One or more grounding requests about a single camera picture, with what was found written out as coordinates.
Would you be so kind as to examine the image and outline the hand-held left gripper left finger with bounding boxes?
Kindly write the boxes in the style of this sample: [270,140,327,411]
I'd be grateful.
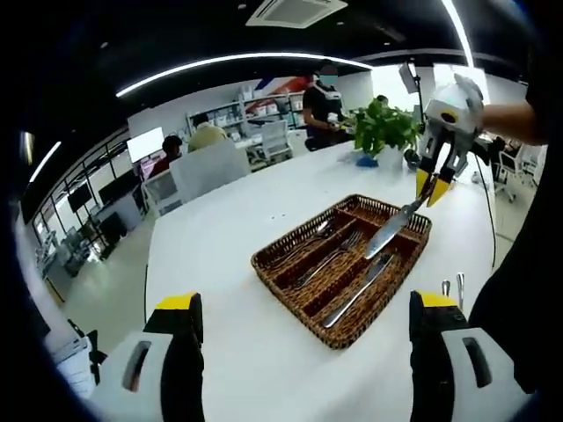
[89,292,206,422]

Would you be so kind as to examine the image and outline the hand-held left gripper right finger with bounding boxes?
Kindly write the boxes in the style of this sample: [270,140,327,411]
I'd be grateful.
[407,288,537,422]

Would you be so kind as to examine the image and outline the brown wicker storage tray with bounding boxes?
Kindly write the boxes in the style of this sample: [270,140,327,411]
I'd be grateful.
[250,193,434,351]

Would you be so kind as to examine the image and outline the white storage shelf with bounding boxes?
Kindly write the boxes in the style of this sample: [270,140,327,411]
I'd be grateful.
[186,85,309,142]

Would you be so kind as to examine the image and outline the studio light on stand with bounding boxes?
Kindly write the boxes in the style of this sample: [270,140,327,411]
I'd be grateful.
[398,61,426,124]

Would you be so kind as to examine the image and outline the green potted plant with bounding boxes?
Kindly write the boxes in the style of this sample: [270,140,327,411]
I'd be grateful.
[350,96,424,173]

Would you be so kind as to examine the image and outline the ceiling light strip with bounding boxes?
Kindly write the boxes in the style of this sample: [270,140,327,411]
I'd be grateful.
[442,0,476,69]
[28,141,62,184]

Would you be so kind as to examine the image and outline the white laptop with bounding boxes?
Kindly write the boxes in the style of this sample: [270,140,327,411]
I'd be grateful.
[48,327,96,399]

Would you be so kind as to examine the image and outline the person's black shirt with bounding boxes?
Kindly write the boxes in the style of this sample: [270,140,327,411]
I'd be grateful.
[468,43,563,395]

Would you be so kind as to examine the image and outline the white mesh office chair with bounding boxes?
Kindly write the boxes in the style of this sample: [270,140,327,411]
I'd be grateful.
[141,171,184,216]
[259,120,294,166]

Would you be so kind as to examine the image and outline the ceiling air conditioner vent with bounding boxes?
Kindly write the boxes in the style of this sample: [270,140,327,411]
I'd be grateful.
[245,0,349,30]

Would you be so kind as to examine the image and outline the black monitor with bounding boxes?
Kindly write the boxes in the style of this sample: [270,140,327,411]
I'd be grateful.
[99,171,142,207]
[68,186,91,212]

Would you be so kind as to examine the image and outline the long curved ceiling light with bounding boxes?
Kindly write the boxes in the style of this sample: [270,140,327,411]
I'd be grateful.
[115,51,374,98]

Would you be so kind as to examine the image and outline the white translucent desk partition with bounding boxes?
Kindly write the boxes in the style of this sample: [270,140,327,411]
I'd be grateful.
[169,141,250,203]

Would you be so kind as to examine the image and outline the white display screen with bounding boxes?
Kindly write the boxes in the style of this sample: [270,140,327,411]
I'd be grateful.
[126,127,165,163]

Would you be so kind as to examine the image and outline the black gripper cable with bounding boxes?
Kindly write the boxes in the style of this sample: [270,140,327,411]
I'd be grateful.
[472,149,501,267]

